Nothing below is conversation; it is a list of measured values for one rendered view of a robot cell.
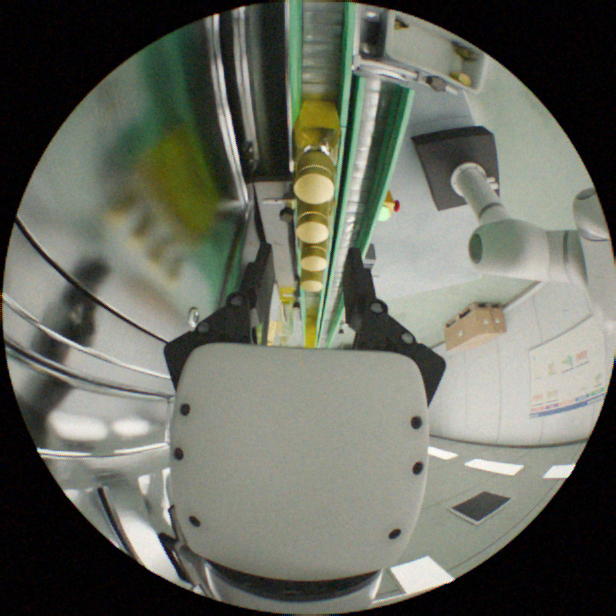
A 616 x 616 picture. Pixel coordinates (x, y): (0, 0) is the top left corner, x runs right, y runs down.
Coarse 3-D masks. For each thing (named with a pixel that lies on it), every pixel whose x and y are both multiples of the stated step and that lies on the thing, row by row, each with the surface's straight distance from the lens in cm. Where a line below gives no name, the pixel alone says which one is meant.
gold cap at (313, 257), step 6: (324, 240) 29; (306, 246) 28; (312, 246) 27; (318, 246) 27; (324, 246) 28; (306, 252) 27; (312, 252) 27; (318, 252) 27; (324, 252) 27; (300, 258) 28; (306, 258) 27; (312, 258) 27; (318, 258) 27; (324, 258) 27; (300, 264) 28; (306, 264) 28; (312, 264) 28; (318, 264) 28; (324, 264) 28; (312, 270) 29; (318, 270) 29
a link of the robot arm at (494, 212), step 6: (492, 204) 55; (498, 204) 56; (486, 210) 55; (492, 210) 54; (498, 210) 54; (504, 210) 56; (480, 216) 56; (486, 216) 54; (492, 216) 54; (498, 216) 54; (504, 216) 54; (510, 216) 56; (480, 222) 56; (486, 222) 55; (492, 222) 54
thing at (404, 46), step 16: (400, 16) 57; (400, 32) 59; (416, 32) 60; (432, 32) 62; (448, 32) 58; (384, 48) 50; (400, 48) 58; (416, 48) 59; (432, 48) 61; (448, 48) 63; (416, 64) 51; (432, 64) 60; (448, 64) 62; (464, 64) 64; (480, 64) 60; (448, 80) 54; (480, 80) 58
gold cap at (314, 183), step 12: (312, 156) 21; (324, 156) 22; (300, 168) 20; (312, 168) 19; (324, 168) 20; (300, 180) 19; (312, 180) 19; (324, 180) 19; (300, 192) 19; (312, 192) 19; (324, 192) 19
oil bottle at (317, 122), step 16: (304, 112) 33; (320, 112) 33; (336, 112) 35; (304, 128) 26; (320, 128) 26; (336, 128) 26; (304, 144) 25; (320, 144) 24; (336, 144) 25; (336, 160) 26
